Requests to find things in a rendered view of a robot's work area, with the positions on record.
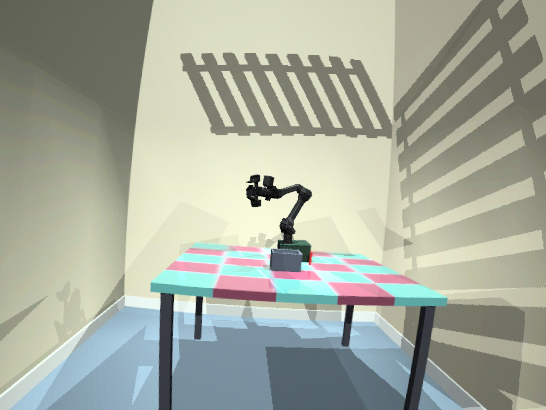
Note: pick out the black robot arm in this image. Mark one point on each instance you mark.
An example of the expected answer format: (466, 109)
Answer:
(304, 194)

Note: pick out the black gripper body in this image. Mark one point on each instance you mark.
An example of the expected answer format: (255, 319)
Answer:
(258, 191)

